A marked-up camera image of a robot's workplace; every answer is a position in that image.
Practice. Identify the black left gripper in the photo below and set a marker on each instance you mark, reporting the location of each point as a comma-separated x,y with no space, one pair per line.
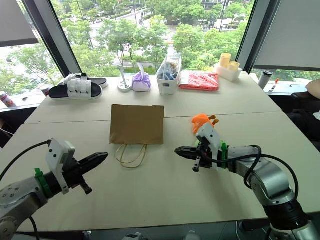
73,172

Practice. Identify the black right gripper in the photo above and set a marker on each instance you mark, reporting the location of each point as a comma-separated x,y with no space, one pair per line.
205,160

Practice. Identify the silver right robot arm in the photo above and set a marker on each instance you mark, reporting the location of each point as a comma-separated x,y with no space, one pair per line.
271,185

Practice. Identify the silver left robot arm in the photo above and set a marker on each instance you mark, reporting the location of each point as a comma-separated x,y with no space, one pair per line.
17,195

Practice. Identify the brown paper bag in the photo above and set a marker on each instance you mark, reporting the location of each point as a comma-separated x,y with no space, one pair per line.
137,123

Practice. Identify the purple tissue pack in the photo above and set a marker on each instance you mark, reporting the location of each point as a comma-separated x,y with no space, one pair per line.
141,82

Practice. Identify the clear plastic bag with items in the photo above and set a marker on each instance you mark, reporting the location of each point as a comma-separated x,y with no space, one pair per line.
171,66

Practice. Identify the orange toy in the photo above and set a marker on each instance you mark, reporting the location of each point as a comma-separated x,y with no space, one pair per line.
200,121

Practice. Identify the green right wrist clamp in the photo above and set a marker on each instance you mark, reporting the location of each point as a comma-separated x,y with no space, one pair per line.
224,156

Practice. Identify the green wrist clamp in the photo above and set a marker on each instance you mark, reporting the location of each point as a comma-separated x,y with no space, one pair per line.
43,182
224,156

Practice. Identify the green left wrist clamp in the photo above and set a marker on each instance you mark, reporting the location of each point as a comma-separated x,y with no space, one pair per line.
43,182

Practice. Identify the white storage basket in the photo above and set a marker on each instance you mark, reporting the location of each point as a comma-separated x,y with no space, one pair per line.
168,85

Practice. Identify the red plastic packet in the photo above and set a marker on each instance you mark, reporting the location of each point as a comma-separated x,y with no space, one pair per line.
200,81

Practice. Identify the black white slipper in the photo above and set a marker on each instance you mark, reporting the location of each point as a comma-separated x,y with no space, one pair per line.
100,81
76,90

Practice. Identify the white stand with round base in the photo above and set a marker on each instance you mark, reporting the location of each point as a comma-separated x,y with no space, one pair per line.
124,85

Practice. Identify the clear bottle cap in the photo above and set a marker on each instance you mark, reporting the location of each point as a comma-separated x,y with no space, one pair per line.
133,236

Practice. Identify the white cup holder box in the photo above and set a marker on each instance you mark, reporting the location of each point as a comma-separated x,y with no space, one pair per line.
228,72

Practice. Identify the short yellow cup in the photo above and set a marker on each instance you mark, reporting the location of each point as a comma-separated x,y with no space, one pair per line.
234,67

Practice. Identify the tall yellow cup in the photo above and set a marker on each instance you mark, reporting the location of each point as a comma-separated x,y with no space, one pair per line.
225,60

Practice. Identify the silver tumbler with black lid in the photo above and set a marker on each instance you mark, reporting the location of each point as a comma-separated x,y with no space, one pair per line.
264,80

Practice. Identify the red printed can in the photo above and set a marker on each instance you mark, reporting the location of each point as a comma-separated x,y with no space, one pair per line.
7,99

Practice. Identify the red white pen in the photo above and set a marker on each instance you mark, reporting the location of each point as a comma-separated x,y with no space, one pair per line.
275,84

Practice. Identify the dark chair with beige cushion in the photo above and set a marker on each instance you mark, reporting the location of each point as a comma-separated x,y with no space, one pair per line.
306,115

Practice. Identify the grey roller blind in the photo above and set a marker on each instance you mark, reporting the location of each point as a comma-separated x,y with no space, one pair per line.
15,22
290,35

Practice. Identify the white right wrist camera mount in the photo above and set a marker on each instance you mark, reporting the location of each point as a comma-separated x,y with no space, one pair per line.
211,137

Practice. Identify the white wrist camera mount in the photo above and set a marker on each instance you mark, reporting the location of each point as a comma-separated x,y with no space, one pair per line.
211,137
58,155

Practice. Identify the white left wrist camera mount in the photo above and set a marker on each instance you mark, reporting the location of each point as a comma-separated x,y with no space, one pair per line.
58,155

